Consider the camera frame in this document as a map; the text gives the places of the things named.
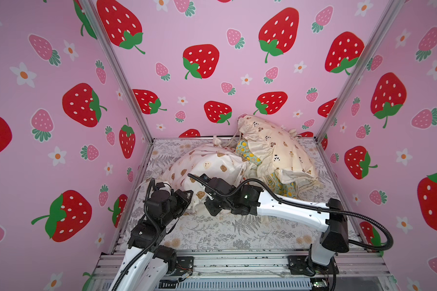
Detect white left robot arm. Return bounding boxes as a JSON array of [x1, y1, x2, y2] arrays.
[[110, 188, 193, 291]]

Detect yellow lemon print pillow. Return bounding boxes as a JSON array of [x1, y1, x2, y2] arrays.
[[235, 139, 300, 199]]

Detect aluminium frame corner post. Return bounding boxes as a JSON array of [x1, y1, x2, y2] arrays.
[[81, 0, 154, 144], [314, 0, 404, 146]]

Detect beige animal print pillow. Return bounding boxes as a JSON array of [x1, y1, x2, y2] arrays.
[[238, 115, 318, 192]]

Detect cream bear print pillow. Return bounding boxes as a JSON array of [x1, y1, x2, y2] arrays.
[[152, 138, 251, 215]]

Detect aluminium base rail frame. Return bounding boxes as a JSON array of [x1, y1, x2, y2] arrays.
[[87, 250, 400, 291]]

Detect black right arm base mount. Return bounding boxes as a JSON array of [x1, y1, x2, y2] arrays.
[[287, 255, 339, 277]]

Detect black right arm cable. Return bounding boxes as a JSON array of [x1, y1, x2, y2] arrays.
[[187, 173, 394, 252]]

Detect aluminium frame corner post left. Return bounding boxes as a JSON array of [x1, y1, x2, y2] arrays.
[[81, 0, 154, 144]]

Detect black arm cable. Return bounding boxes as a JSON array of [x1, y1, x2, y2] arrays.
[[110, 178, 179, 291], [187, 173, 394, 252]]

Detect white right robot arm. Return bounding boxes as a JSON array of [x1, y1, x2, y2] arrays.
[[188, 174, 350, 267]]

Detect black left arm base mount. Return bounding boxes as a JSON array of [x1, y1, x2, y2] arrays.
[[157, 246, 194, 278]]

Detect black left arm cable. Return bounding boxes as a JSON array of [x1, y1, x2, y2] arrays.
[[110, 178, 179, 291]]

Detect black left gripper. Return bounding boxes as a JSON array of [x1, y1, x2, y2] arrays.
[[159, 188, 192, 230]]

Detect aluminium frame corner post right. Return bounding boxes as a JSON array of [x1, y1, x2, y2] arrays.
[[314, 0, 404, 146]]

